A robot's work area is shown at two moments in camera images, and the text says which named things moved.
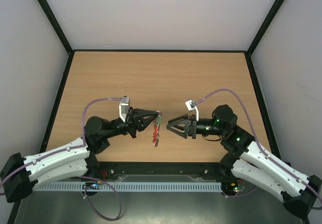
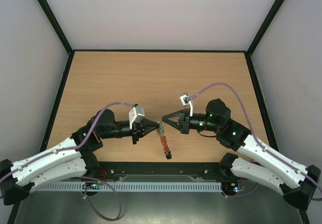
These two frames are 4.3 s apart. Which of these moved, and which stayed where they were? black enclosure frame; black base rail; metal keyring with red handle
Moved: metal keyring with red handle
Stayed: black base rail; black enclosure frame
